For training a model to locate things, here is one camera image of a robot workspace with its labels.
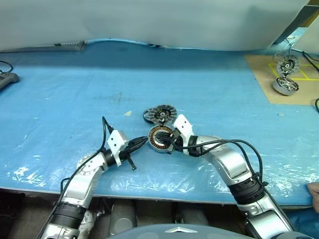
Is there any white crumpled cloth wrap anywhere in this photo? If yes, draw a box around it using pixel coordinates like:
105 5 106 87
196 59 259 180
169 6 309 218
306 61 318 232
78 209 106 239

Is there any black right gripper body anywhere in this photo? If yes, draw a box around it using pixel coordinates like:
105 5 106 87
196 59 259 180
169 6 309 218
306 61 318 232
170 127 185 151

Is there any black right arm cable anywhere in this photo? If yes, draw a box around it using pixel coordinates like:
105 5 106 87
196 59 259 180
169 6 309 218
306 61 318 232
174 139 269 187

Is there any black power strip cable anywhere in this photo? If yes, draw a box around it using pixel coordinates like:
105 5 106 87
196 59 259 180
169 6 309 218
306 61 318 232
0 60 14 74

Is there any grey rounded leg shape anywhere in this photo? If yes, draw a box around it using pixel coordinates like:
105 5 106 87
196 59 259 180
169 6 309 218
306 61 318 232
174 203 210 227
109 200 139 236

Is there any spoked metal rotor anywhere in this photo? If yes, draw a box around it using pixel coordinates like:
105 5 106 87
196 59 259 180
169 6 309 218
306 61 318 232
276 77 299 91
143 107 157 123

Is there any thin white wire bundle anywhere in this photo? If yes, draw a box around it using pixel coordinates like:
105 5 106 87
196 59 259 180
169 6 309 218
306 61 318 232
273 36 301 63

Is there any round finned motor lid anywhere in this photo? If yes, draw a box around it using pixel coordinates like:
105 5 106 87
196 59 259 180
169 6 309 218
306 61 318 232
149 104 178 125
276 55 300 76

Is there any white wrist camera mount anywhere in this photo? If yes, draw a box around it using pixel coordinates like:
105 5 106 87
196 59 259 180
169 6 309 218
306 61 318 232
171 114 195 145
107 129 129 167

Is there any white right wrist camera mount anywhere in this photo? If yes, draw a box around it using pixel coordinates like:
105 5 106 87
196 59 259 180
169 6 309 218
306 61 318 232
171 114 195 145

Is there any blue plastic table cover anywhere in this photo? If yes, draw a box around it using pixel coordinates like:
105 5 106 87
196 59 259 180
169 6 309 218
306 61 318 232
0 37 319 207

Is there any thin black cable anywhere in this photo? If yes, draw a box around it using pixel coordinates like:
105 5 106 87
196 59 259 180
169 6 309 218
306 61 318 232
302 50 319 71

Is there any brown cardboard sheet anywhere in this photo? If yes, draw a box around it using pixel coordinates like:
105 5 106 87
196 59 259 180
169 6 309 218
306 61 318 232
244 53 319 106

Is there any person's bare hand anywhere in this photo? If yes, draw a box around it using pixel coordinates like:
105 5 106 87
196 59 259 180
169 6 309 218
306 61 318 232
307 182 319 200

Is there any white backdrop sheet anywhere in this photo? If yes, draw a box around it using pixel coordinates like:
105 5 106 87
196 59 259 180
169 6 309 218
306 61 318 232
0 0 313 53

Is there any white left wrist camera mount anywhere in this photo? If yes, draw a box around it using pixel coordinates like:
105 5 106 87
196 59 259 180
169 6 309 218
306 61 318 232
107 129 129 167

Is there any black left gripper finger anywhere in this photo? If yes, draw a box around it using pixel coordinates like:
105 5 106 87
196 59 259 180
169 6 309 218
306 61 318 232
129 139 148 153
128 136 149 148

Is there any dark grey power strip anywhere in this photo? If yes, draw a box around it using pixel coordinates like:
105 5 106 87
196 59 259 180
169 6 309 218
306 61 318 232
0 72 20 92

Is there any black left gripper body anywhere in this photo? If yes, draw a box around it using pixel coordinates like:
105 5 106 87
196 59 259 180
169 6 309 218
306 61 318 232
120 142 138 171

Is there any round grey motor housing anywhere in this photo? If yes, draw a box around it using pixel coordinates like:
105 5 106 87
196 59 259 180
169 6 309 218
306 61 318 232
272 76 300 97
147 125 175 154

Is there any dark metal frame bar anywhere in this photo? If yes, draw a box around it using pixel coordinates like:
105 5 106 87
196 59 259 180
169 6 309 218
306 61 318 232
275 0 319 44

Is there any grey robot torso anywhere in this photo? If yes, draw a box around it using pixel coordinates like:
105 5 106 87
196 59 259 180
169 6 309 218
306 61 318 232
104 222 253 239

